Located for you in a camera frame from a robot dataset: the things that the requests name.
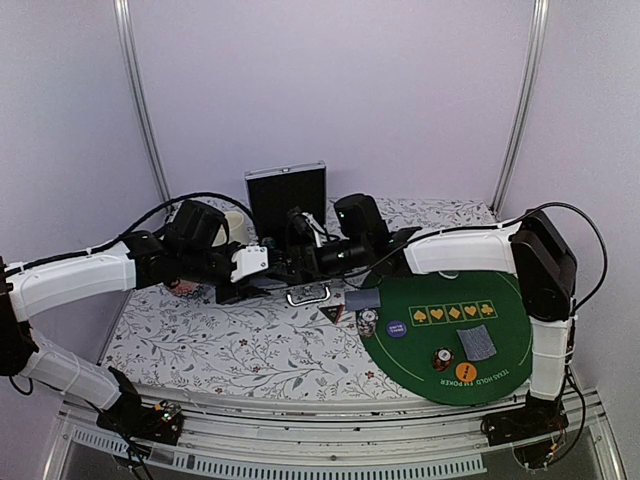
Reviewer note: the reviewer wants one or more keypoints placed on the right aluminium frame post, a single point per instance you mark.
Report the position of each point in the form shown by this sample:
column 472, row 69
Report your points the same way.
column 532, row 62

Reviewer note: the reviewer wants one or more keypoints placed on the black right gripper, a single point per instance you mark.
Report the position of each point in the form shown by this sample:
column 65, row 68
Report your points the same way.
column 299, row 254

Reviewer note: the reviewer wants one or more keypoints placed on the left aluminium frame post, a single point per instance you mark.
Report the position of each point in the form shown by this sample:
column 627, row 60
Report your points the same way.
column 126, row 36

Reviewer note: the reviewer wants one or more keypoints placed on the front aluminium rail base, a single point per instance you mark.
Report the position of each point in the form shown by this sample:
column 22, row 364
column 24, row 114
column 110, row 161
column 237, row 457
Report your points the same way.
column 229, row 437

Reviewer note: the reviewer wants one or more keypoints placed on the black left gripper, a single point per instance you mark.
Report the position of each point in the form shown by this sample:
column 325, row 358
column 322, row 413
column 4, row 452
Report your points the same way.
column 224, row 296

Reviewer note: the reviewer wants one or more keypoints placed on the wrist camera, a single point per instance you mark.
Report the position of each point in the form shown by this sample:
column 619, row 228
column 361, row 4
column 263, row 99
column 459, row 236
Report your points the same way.
column 358, row 216
column 195, row 230

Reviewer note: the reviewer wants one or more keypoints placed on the aluminium poker case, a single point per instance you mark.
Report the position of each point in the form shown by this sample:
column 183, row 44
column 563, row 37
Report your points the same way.
column 272, row 193

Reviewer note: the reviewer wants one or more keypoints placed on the aluminium frame post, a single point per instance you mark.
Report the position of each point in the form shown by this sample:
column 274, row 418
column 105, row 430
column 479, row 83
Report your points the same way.
column 532, row 62
column 126, row 36

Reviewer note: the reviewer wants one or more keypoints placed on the dealt blue playing card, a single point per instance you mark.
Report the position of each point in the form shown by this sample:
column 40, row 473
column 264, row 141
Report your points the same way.
column 480, row 356

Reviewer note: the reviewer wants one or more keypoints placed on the orange big blind button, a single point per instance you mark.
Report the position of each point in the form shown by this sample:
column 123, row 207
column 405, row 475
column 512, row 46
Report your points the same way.
column 466, row 372

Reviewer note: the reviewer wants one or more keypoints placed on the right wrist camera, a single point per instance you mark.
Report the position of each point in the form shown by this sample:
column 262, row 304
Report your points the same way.
column 358, row 216

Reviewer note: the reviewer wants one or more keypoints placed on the cream ribbed ceramic mug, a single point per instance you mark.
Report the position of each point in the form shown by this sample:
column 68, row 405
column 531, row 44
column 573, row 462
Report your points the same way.
column 236, row 230

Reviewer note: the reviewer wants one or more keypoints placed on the purple small blind button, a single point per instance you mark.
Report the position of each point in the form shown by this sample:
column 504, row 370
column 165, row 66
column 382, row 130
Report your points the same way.
column 396, row 329

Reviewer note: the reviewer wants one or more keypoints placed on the blue playing card deck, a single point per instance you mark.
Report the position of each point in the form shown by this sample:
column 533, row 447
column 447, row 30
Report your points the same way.
column 271, row 282

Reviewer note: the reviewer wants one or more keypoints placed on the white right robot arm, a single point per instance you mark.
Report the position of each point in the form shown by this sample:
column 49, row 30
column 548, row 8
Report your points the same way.
column 529, row 248

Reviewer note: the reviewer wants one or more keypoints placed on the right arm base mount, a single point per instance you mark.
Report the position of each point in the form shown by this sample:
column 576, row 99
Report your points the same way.
column 535, row 418

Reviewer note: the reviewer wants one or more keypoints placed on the clear dealer button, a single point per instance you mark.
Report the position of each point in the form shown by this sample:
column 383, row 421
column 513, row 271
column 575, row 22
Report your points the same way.
column 450, row 275

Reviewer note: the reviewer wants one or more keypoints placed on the triangular all in marker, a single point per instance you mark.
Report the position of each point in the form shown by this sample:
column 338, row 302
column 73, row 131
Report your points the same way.
column 332, row 312

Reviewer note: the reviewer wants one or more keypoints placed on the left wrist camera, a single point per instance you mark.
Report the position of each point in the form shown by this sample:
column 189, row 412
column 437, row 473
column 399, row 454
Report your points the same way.
column 195, row 230

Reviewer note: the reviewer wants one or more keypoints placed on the orange poker chip stack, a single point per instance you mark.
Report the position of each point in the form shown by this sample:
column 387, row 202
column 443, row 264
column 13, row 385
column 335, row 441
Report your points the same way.
column 441, row 360

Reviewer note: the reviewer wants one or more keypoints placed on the green round poker mat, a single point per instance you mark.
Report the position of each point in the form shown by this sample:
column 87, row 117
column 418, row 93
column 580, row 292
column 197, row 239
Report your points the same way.
column 433, row 308

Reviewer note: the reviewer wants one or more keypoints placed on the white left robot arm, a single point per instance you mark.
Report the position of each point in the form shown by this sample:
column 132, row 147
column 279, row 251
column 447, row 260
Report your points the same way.
column 55, row 315

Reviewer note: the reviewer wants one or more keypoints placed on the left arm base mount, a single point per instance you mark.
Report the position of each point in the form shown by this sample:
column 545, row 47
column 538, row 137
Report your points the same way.
column 160, row 423

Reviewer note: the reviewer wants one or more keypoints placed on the red patterned bowl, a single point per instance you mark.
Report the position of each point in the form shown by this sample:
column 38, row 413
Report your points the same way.
column 184, row 288

